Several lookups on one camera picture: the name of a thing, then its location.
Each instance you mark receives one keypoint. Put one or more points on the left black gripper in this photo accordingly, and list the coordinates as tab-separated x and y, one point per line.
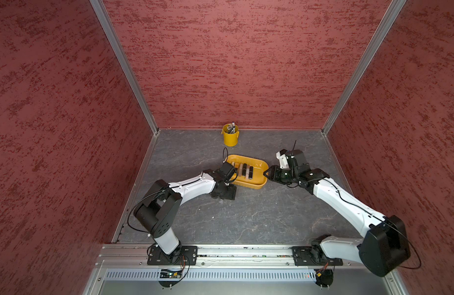
230	194

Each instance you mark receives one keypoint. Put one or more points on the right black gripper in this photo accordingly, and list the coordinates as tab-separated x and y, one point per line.
274	174

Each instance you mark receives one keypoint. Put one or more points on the yellow plastic storage box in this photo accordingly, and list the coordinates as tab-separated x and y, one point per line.
259	166

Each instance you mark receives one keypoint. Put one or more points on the black lipstick tube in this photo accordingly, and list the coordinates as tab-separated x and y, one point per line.
244	170

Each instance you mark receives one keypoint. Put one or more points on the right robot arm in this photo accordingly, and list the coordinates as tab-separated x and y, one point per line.
383	244

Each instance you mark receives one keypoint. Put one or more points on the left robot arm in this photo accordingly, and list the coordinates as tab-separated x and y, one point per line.
157	210

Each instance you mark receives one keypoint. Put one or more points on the yellow pen cup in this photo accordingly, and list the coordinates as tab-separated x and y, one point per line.
230	140

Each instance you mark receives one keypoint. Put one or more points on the pens in yellow cup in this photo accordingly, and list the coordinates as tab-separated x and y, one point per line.
231	128

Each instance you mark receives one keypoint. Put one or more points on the left controller board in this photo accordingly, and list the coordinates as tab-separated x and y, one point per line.
169	278

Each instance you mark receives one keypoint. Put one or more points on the right controller connector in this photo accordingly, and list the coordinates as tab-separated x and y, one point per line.
324	278

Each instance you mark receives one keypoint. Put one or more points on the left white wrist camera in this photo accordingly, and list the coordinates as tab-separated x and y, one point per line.
228	172

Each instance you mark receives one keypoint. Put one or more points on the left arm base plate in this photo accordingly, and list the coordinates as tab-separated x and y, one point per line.
181	256

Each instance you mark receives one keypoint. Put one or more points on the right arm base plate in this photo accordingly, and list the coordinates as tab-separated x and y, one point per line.
314	257

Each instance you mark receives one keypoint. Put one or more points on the aluminium front rail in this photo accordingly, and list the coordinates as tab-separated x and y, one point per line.
213	255

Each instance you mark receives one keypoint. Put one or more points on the right aluminium corner post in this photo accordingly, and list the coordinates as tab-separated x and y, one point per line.
382	30

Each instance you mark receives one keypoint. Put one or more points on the aluminium corner post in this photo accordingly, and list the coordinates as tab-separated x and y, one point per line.
382	30
107	26

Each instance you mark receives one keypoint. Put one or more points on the left aluminium corner post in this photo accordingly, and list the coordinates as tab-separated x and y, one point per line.
107	26

